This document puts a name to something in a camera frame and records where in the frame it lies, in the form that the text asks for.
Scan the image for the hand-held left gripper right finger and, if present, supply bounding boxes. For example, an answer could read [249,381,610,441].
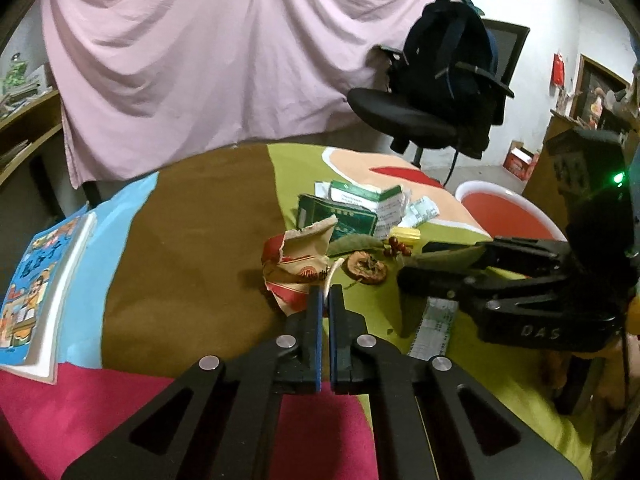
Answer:
[329,284,584,480]

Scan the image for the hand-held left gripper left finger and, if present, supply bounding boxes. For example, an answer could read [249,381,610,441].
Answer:
[61,286,324,480]

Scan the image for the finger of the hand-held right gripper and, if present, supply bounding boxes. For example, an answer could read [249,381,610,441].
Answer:
[422,237,576,283]
[397,266,621,354]

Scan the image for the red and white bin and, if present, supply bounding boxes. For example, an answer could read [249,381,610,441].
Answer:
[455,181,569,244]

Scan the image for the white curved strip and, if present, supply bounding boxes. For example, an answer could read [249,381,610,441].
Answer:
[323,257,347,302]

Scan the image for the torn red white paper bag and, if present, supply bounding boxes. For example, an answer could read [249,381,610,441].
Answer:
[261,215,339,317]

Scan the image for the green leaf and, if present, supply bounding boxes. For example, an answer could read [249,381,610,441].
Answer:
[327,234,386,260]
[409,246,482,272]

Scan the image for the brown dried fruit slice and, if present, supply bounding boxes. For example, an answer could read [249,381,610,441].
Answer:
[346,250,390,286]

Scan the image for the long white receipt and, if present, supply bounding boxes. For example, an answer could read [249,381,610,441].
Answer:
[407,297,460,364]

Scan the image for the white receipts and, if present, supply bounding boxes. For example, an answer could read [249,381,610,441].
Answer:
[399,194,440,232]

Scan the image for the bunch of red berries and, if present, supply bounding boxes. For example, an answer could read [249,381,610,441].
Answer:
[383,235,414,257]

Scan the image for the dark green box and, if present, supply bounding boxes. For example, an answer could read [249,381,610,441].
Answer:
[295,194,379,242]

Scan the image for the white and green carton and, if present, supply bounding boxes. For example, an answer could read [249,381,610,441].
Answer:
[329,181,404,235]

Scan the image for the person's right hand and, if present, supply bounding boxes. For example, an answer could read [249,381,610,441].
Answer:
[542,337,640,456]

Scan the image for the brown wooden cabinet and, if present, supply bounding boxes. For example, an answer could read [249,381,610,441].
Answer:
[522,110,583,231]

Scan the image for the red cardboard box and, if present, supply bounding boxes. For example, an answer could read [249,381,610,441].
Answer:
[503,141,540,181]

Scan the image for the framed picture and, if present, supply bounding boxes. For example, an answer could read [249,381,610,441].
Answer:
[570,54,632,128]

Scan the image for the colourful patchwork table cloth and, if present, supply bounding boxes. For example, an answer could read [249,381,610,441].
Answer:
[0,142,596,480]

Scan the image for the black office chair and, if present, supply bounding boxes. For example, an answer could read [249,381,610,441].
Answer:
[347,17,531,171]

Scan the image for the dark blue backpack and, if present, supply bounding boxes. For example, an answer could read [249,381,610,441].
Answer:
[390,0,501,159]

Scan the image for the blue children's comic book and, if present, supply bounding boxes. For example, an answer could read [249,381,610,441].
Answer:
[0,204,97,386]

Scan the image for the pink hanging sheet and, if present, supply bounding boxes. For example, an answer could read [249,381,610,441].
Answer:
[41,0,468,189]

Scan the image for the wooden shelf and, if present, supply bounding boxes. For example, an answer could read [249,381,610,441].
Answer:
[0,87,66,186]

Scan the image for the clutter of books on shelf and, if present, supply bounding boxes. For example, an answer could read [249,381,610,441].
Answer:
[0,52,53,113]

